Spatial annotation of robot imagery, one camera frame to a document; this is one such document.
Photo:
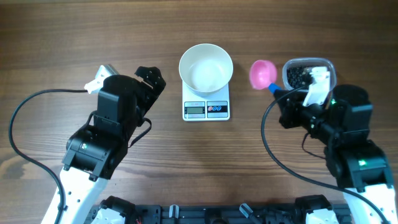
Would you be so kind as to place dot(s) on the black beans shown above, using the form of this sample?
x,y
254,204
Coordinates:
x,y
298,77

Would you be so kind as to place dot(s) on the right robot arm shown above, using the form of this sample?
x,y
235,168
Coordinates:
x,y
360,167

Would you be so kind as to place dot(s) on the clear plastic container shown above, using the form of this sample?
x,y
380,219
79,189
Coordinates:
x,y
309,62

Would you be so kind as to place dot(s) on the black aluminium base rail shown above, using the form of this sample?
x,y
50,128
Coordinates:
x,y
269,214

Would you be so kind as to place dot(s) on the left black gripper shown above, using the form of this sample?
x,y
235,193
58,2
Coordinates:
x,y
158,83

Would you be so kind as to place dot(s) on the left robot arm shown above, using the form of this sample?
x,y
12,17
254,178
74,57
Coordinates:
x,y
98,147

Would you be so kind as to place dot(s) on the white bowl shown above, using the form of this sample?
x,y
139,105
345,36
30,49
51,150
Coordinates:
x,y
205,69

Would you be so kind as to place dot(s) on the white digital kitchen scale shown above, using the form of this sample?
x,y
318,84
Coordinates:
x,y
213,107

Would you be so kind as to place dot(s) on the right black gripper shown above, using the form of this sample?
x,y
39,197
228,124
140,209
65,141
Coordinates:
x,y
290,108

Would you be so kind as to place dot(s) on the pink scoop blue handle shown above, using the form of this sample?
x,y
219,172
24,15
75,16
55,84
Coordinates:
x,y
263,75

